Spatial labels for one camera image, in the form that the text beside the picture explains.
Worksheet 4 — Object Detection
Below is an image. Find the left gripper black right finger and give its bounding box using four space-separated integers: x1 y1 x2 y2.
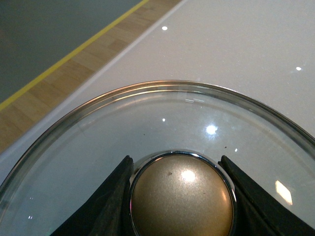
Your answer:
219 155 315 236

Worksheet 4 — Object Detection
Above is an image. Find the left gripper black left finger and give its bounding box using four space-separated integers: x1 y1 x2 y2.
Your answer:
52 155 133 236

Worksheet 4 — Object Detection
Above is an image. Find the glass pot lid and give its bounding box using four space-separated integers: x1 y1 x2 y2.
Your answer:
0 81 315 236

